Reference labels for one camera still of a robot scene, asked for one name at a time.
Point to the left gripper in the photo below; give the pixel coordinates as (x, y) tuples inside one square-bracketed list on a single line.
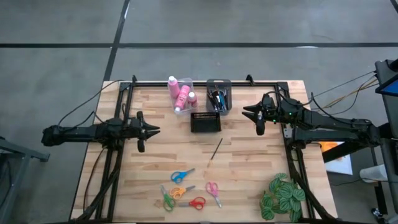
[(138, 130)]

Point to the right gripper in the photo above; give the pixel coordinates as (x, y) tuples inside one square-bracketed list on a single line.
[(270, 115)]

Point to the thin black paintbrush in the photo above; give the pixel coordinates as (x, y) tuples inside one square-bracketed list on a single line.
[(226, 98)]

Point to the long black silver-ferrule paintbrush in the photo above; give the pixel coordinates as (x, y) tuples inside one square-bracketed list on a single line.
[(212, 101)]

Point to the hot pink paint bottle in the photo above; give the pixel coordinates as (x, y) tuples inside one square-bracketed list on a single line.
[(183, 96)]

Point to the light pink paint bottle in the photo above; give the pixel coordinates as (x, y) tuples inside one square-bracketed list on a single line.
[(173, 88)]

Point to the dark paintbrush orange tip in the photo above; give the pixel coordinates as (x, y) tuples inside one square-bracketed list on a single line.
[(215, 152)]

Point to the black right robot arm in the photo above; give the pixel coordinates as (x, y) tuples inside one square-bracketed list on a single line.
[(335, 124)]

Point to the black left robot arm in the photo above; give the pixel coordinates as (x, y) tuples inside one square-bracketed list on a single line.
[(81, 132)]

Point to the grey plastic bin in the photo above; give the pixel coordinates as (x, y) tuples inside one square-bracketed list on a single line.
[(219, 83)]

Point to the black mesh basket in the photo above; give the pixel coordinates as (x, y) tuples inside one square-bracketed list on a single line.
[(205, 123)]

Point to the blue scissors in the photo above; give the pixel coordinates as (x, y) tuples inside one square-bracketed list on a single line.
[(186, 173)]

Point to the clear plastic bin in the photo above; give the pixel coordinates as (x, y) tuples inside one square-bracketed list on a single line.
[(194, 87)]

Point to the green scissors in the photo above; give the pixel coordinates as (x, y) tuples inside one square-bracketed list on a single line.
[(164, 195)]

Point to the orange scissors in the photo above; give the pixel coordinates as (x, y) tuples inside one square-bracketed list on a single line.
[(183, 190)]

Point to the orange cloth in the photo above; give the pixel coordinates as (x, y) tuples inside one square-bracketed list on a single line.
[(329, 147)]

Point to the red scissors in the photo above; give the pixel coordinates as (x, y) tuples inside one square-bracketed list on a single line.
[(190, 203)]

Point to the green striped leaf plant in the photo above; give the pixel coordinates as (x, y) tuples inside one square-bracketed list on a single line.
[(284, 191)]

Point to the pink scissors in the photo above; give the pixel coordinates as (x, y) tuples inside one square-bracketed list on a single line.
[(215, 195)]

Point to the black metal beam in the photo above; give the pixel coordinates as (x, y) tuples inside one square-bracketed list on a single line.
[(342, 152)]

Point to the white floor sheet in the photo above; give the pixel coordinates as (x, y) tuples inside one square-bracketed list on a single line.
[(342, 166)]

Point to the grey metal stand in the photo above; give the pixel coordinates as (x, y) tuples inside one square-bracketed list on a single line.
[(28, 153)]

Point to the white paper roll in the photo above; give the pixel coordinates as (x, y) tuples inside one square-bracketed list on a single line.
[(373, 173)]

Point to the grey equipment cart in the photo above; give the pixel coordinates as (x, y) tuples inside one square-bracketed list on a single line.
[(388, 109)]

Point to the blue screen tablet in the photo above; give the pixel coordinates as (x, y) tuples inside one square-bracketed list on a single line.
[(387, 88)]

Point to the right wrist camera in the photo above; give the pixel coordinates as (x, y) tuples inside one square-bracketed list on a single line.
[(269, 99)]

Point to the black aluminium frame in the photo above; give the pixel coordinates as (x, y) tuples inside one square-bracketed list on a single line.
[(202, 84)]

